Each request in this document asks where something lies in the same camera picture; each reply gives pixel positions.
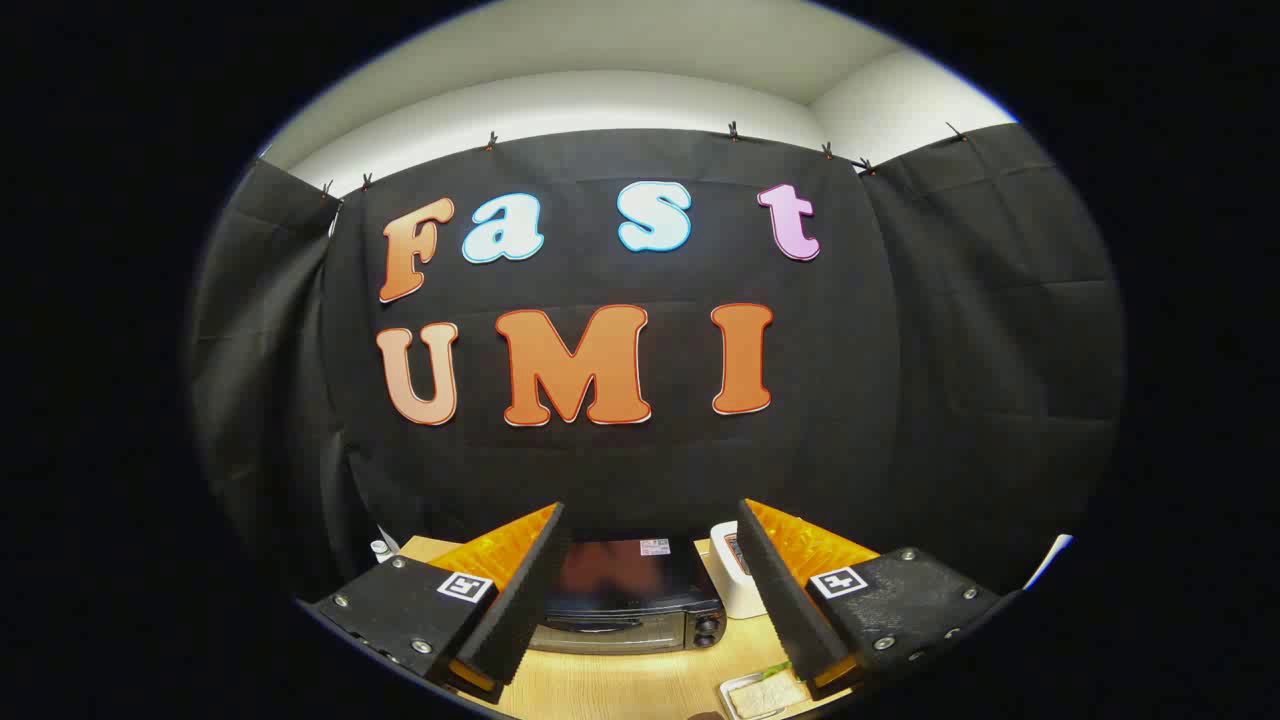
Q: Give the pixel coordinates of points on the white bottle green label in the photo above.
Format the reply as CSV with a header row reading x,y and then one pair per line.
x,y
381,550

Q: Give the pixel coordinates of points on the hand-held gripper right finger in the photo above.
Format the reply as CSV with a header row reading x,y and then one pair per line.
x,y
790,610

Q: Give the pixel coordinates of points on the white rectangular tray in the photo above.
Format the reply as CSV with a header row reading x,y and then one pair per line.
x,y
727,692

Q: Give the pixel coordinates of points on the black backdrop cloth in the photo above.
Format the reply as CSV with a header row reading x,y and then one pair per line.
x,y
650,470

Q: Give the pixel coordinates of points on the white slot toaster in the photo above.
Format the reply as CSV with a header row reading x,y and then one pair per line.
x,y
737,595

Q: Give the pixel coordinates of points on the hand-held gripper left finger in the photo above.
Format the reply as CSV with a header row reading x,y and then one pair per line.
x,y
520,610

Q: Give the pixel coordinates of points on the black toaster oven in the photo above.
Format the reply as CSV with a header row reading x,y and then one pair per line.
x,y
640,600

